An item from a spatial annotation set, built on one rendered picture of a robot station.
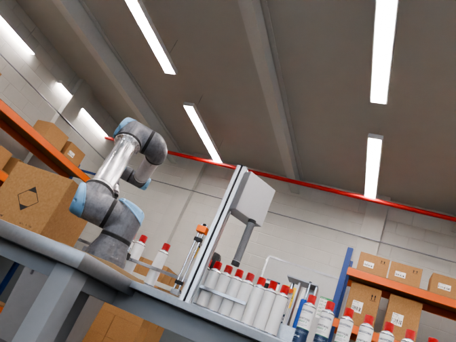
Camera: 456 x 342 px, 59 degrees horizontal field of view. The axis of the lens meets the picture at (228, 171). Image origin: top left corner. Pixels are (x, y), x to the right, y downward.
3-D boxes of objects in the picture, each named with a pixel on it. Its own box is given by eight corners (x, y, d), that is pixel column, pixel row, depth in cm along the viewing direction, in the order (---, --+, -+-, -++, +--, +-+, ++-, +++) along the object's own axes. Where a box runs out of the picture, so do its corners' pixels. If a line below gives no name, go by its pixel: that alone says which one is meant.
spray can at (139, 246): (131, 279, 188) (150, 239, 196) (126, 276, 183) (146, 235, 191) (122, 275, 190) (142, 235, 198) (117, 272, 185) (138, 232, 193)
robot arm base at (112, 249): (129, 274, 148) (141, 250, 152) (110, 262, 135) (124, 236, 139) (96, 260, 153) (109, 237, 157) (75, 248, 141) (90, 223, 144)
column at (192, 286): (188, 313, 160) (248, 170, 185) (184, 311, 156) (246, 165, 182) (178, 309, 161) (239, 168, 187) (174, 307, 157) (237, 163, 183)
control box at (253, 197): (261, 227, 179) (275, 190, 186) (235, 208, 171) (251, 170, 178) (246, 226, 187) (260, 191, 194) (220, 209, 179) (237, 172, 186)
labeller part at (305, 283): (317, 292, 179) (318, 290, 180) (317, 286, 170) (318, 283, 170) (288, 281, 184) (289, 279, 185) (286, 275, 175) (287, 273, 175)
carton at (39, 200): (68, 256, 176) (98, 203, 186) (36, 239, 155) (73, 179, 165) (16, 235, 185) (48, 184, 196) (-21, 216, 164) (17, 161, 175)
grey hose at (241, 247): (239, 268, 168) (256, 222, 176) (237, 265, 165) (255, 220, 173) (231, 265, 170) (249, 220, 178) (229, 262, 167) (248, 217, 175)
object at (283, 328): (301, 350, 170) (319, 292, 180) (299, 347, 159) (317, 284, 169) (270, 337, 175) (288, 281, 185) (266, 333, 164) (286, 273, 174)
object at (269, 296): (264, 333, 164) (280, 285, 172) (262, 331, 159) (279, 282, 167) (252, 328, 166) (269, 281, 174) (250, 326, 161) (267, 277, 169)
